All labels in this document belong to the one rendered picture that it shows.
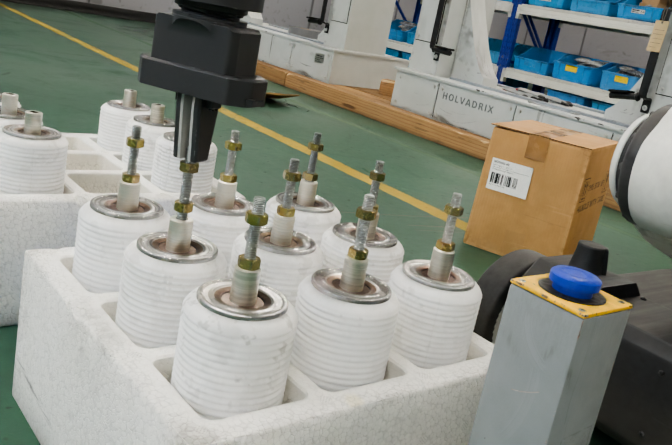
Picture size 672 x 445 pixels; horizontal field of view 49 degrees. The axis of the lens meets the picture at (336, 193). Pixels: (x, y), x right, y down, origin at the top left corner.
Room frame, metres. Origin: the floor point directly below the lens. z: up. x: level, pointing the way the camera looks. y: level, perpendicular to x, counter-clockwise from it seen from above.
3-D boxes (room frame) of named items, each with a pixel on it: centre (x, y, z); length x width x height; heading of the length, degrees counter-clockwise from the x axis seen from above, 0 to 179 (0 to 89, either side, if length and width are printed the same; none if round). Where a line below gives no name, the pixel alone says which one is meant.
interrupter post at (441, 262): (0.72, -0.12, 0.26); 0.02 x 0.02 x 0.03
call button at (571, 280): (0.56, -0.20, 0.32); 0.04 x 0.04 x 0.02
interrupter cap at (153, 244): (0.65, 0.14, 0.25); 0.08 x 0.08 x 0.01
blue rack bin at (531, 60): (6.48, -1.57, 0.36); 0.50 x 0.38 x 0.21; 129
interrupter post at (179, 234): (0.65, 0.14, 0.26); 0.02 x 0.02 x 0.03
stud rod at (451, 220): (0.72, -0.12, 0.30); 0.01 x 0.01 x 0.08
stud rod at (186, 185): (0.65, 0.14, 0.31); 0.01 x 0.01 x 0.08
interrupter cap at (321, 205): (0.90, 0.04, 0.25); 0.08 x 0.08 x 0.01
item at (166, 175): (1.14, 0.24, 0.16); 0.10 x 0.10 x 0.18
